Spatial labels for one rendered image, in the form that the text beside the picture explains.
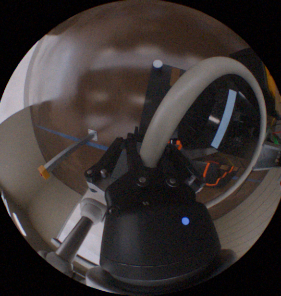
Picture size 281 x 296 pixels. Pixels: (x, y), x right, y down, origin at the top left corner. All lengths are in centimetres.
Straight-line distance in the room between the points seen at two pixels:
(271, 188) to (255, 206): 119
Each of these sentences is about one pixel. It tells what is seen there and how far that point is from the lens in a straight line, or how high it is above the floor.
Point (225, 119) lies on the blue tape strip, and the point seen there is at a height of 78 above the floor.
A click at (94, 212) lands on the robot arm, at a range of 71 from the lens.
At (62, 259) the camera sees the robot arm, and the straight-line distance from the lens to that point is 61.
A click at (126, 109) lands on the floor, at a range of 124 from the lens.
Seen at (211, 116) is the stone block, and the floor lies 73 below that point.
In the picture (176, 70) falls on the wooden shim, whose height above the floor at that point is 3.
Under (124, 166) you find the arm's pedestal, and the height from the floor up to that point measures 57.
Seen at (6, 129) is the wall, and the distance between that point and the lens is 599.
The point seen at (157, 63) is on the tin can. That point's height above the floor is 15.
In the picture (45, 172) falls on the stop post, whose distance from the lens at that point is 120.
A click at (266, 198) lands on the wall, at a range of 576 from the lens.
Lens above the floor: 115
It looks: 58 degrees down
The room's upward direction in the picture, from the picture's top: 159 degrees counter-clockwise
